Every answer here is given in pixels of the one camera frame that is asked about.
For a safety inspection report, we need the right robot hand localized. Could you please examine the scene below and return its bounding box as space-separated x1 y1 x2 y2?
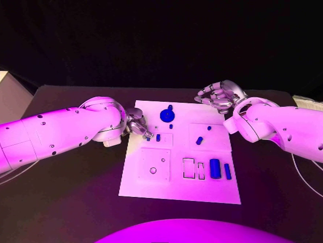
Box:
192 79 247 115

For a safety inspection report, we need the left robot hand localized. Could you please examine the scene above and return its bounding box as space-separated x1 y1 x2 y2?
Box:
125 107 154 139

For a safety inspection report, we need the white task board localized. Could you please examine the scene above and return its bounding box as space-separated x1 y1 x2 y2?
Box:
118 100 241 205

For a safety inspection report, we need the blue gear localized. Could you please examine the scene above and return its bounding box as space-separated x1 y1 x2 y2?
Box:
158 109 175 123

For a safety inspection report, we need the pale crumpled cloth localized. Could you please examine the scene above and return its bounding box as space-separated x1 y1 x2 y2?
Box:
290 95 323 117

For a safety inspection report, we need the large blue cylinder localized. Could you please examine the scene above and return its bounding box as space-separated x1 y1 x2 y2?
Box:
208 158 223 180

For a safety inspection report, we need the long thin blue cylinder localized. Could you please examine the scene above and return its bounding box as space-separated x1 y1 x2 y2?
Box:
223 163 233 180

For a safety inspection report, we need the white box stand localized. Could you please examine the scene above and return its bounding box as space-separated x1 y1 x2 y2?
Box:
0 70 34 127

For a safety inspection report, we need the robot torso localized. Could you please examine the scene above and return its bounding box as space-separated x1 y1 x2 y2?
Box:
93 218 298 243

